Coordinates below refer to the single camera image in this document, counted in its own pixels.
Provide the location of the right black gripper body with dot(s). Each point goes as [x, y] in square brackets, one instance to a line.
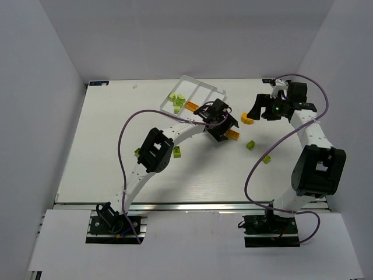
[267, 108]

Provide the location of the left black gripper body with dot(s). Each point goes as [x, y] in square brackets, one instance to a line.
[221, 131]

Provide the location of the orange lego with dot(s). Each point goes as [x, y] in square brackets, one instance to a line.
[191, 106]
[232, 134]

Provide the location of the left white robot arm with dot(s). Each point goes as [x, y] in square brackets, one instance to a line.
[155, 153]

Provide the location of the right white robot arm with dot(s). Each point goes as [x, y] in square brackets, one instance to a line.
[319, 168]

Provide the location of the yellow oval lego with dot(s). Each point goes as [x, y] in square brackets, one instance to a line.
[245, 119]

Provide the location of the white divided tray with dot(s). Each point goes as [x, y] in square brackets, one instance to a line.
[194, 91]

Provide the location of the left blue table label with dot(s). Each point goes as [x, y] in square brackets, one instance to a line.
[99, 83]

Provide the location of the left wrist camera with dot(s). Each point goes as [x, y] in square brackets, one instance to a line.
[207, 114]

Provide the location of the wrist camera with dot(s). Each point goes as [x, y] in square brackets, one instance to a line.
[279, 88]
[207, 114]

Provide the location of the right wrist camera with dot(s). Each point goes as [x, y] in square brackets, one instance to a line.
[279, 88]

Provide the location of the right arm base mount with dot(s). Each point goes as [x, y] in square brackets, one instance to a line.
[261, 231]

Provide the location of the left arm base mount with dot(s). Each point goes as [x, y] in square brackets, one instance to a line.
[107, 226]

